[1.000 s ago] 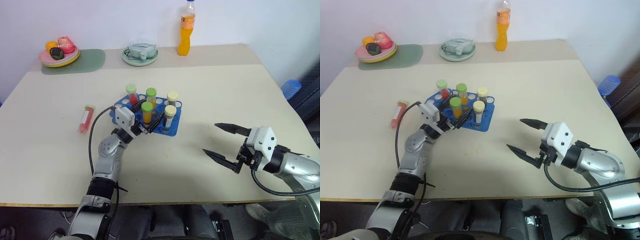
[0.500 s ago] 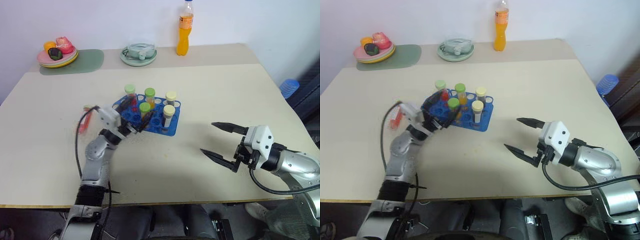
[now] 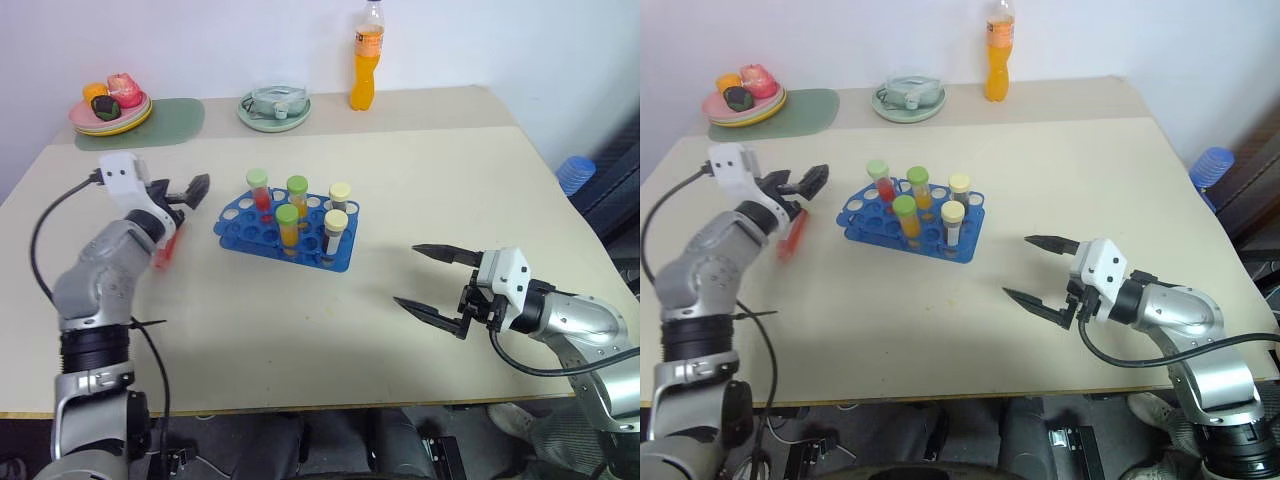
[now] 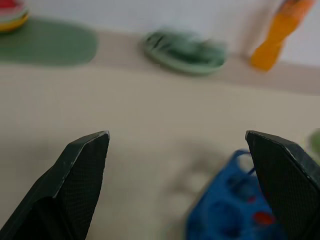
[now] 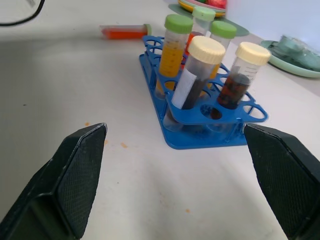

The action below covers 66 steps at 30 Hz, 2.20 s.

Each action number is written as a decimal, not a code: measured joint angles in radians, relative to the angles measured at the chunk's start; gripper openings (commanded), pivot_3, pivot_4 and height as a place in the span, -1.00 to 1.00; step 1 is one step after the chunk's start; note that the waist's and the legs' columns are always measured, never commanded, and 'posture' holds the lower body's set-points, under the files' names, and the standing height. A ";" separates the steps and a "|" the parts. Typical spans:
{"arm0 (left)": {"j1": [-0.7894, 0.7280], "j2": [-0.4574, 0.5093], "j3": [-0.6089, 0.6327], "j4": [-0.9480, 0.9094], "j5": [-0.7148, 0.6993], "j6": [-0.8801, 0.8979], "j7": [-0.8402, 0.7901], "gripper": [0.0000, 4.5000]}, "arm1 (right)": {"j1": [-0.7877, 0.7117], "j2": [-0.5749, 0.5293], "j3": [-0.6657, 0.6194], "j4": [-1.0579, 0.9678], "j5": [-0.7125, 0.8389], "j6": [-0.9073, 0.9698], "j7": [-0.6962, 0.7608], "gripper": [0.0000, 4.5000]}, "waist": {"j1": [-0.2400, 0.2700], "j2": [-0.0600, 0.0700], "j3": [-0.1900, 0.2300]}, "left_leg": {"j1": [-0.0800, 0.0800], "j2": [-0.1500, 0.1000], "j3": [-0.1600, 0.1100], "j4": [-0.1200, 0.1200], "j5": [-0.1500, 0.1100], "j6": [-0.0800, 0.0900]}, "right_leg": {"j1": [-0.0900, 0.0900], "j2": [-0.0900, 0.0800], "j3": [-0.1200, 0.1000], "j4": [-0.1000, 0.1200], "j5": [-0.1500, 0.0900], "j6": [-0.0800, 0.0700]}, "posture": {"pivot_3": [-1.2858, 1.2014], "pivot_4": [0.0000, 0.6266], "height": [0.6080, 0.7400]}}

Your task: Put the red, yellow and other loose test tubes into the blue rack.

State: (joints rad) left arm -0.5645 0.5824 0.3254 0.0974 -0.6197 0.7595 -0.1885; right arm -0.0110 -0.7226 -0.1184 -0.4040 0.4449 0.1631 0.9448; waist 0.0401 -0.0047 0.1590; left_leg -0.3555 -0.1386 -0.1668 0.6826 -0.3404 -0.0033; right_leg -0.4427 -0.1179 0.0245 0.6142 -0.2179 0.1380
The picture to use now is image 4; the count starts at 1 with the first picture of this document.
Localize green oval placemat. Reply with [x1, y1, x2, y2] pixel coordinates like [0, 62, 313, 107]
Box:
[0, 17, 99, 67]

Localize green oval tray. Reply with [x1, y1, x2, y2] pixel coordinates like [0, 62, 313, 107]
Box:
[140, 29, 230, 75]

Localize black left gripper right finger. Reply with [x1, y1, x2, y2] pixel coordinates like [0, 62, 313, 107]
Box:
[244, 130, 320, 240]

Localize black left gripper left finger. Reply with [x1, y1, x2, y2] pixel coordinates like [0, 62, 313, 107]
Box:
[0, 130, 111, 240]

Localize orange juice bottle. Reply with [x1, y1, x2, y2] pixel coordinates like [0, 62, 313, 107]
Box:
[250, 0, 316, 72]

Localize stacked colourful bowls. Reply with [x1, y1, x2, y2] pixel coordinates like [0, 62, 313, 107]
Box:
[0, 0, 31, 33]

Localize blue test tube rack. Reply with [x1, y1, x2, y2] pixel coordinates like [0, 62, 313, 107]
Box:
[186, 149, 285, 240]

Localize light green cup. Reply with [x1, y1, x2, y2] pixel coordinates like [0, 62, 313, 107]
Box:
[307, 127, 320, 156]

